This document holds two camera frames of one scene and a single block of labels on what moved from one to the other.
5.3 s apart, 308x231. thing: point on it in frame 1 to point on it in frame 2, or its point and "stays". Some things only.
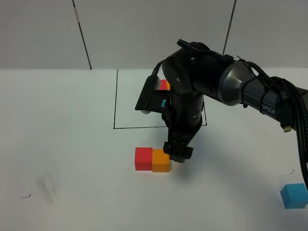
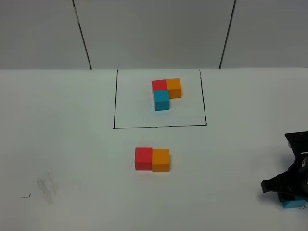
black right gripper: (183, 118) to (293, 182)
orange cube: (160, 161) stays
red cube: (143, 159) stays
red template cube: (163, 84) stays
